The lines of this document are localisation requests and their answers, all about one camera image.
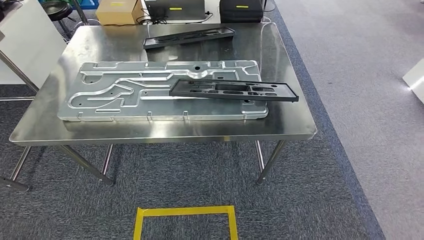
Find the black plastic panel part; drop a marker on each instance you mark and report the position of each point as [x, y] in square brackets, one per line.
[152, 43]
[179, 91]

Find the stainless steel workbench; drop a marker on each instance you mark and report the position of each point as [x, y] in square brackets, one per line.
[281, 122]

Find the stamped silver metal plate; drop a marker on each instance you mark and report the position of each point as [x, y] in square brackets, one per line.
[132, 109]

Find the yellow floor tape square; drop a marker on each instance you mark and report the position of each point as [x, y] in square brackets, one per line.
[185, 211]

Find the black case with yellow label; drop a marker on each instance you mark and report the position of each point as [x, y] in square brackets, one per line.
[242, 15]
[185, 11]

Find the cardboard box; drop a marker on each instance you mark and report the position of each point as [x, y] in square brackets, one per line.
[116, 13]

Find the black round stool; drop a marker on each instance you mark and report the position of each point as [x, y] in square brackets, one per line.
[56, 8]

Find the white cabinet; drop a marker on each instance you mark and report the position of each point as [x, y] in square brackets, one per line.
[33, 49]

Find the white counter with light strips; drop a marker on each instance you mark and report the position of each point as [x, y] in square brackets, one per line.
[417, 82]

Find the steel frame table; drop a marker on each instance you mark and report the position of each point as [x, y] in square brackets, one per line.
[16, 98]

